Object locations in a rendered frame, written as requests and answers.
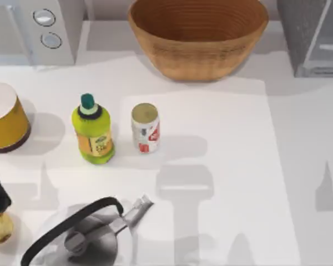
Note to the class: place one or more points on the red and white can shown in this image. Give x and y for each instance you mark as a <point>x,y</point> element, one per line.
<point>146,130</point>

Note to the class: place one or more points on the green bottle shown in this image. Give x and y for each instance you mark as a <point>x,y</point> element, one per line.
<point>94,133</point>

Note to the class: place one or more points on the wooden basket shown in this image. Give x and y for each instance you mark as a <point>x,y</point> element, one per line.
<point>197,41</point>

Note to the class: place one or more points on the round microwave knob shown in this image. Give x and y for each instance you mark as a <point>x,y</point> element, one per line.
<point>51,40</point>
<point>44,16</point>

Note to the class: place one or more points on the yellow and white paper roll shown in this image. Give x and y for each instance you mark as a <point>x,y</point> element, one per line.
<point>5,124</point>

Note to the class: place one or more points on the pale microwave oven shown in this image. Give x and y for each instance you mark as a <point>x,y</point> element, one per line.
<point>14,36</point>

